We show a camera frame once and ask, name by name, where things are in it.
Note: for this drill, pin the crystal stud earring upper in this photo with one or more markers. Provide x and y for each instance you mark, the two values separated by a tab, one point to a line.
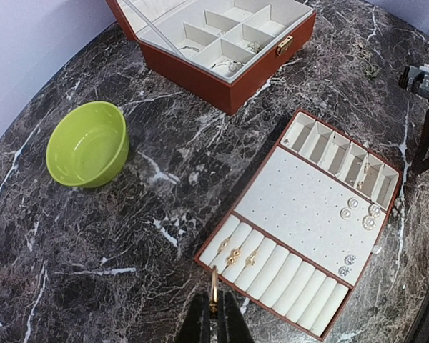
350	259

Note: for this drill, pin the crystal stud earring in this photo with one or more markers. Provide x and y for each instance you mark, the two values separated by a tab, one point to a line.
344	271
350	259

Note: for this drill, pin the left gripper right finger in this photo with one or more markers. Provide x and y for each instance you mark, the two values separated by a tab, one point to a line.
231	326

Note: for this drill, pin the pearl earring framed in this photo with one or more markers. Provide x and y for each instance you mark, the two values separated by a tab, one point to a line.
369	222
374	210

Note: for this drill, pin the pearl earring single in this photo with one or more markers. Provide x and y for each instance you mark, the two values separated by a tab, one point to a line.
345	213

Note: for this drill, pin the pearl earring framed left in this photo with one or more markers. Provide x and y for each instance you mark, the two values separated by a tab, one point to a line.
374	210

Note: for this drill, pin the silver bangle upper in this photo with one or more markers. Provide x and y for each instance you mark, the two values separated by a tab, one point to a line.
192	48

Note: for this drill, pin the green bowl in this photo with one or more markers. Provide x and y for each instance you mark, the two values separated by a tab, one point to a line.
89	146

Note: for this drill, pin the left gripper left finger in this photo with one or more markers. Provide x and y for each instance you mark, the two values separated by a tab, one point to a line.
196	325

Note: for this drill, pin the red jewelry box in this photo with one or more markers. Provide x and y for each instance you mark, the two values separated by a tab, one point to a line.
263	35

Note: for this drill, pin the crystal stud earring lower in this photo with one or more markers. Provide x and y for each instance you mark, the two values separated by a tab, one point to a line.
344	271

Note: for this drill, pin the pearl earring framed right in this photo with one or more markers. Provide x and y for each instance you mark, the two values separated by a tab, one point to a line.
369	222

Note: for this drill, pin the silver bangle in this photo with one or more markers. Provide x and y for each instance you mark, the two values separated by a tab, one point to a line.
192	48
230	65

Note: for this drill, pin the silver bangle lower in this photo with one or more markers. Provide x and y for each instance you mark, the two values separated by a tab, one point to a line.
230	65

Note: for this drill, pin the red jewelry tray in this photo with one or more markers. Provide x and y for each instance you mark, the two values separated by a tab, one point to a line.
282	241

